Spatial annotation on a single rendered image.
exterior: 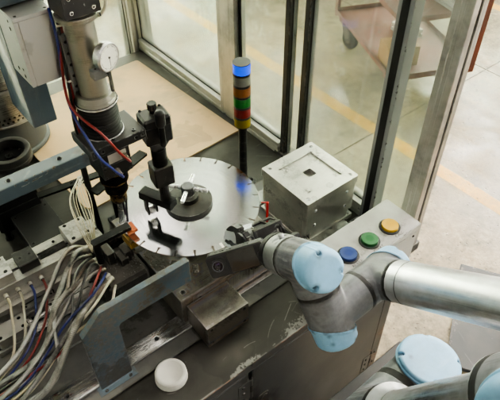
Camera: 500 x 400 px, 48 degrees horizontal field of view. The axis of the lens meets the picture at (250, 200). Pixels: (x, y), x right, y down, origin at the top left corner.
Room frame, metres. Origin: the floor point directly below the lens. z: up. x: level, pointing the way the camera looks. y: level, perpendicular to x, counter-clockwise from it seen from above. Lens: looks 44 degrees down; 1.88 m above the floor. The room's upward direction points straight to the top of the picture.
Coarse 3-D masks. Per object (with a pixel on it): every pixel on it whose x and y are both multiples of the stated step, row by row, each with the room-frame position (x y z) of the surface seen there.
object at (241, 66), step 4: (236, 60) 1.23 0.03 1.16; (240, 60) 1.23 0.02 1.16; (244, 60) 1.23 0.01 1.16; (248, 60) 1.23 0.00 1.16; (236, 64) 1.21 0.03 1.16; (240, 64) 1.21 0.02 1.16; (244, 64) 1.21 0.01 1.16; (248, 64) 1.21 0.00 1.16; (236, 68) 1.21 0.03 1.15; (240, 68) 1.20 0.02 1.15; (244, 68) 1.20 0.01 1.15; (248, 68) 1.21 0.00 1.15; (236, 72) 1.21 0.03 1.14; (240, 72) 1.20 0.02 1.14; (244, 72) 1.20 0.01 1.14; (248, 72) 1.21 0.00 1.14; (240, 76) 1.20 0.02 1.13; (244, 76) 1.20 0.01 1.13
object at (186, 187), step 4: (192, 176) 0.98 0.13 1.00; (188, 180) 0.97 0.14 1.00; (192, 180) 0.97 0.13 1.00; (172, 184) 0.95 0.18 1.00; (184, 184) 0.95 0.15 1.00; (188, 184) 0.95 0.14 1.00; (192, 184) 0.95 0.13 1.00; (172, 188) 0.95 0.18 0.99; (176, 188) 0.95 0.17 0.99; (180, 188) 0.95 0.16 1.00; (184, 188) 0.94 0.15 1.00; (188, 188) 0.94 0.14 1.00; (192, 188) 0.94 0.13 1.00; (196, 188) 0.94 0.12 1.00; (200, 188) 0.94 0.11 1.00; (204, 188) 0.94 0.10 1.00; (184, 192) 0.93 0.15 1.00; (188, 192) 0.93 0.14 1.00; (192, 192) 0.94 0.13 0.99; (204, 192) 0.93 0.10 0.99; (184, 196) 0.92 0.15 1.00; (188, 196) 0.93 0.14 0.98; (192, 196) 0.94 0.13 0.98; (180, 200) 0.90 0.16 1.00; (184, 200) 0.91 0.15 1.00
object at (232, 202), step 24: (192, 168) 1.07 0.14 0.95; (216, 168) 1.07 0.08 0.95; (216, 192) 0.98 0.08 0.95; (240, 192) 0.98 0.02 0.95; (120, 216) 0.90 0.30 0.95; (144, 216) 0.90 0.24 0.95; (168, 216) 0.90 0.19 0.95; (216, 216) 0.90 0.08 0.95; (240, 216) 0.90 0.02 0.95; (144, 240) 0.83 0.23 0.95; (168, 240) 0.83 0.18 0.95; (192, 240) 0.83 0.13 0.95; (216, 240) 0.83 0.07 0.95
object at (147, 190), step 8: (144, 192) 0.90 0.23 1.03; (152, 192) 0.90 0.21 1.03; (160, 192) 0.87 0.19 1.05; (168, 192) 0.88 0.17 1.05; (144, 200) 0.89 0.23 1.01; (152, 200) 0.88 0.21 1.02; (160, 200) 0.87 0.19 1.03; (168, 200) 0.87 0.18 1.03; (176, 200) 0.88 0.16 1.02; (168, 208) 0.86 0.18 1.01
